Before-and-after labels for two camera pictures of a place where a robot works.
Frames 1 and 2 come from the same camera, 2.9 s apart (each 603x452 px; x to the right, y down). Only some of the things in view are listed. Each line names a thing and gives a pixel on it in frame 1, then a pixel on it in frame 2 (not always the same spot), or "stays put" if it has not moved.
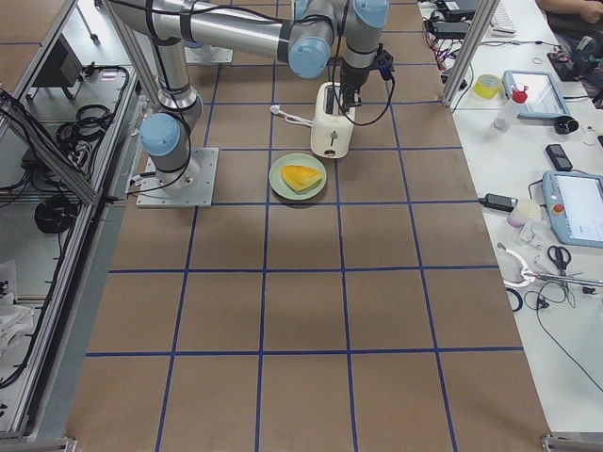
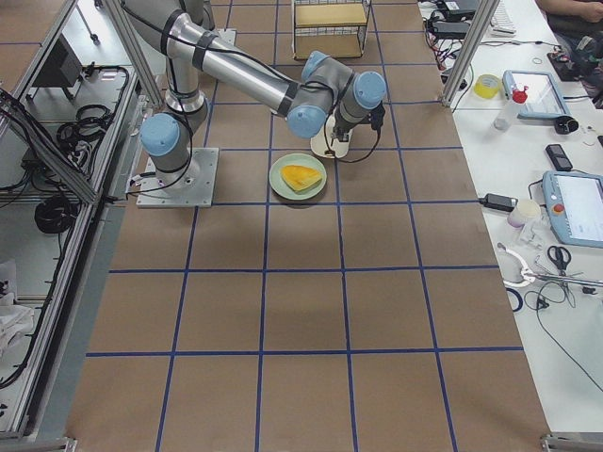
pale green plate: (297, 176) stays put
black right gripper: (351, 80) -> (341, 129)
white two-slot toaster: (333, 131) stays put
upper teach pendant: (545, 98) stays put
